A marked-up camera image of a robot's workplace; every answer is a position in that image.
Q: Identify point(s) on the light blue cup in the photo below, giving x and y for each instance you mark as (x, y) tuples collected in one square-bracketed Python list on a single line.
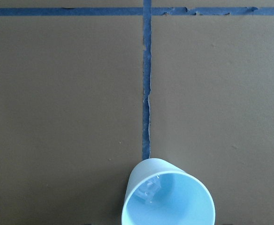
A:
[(159, 193)]

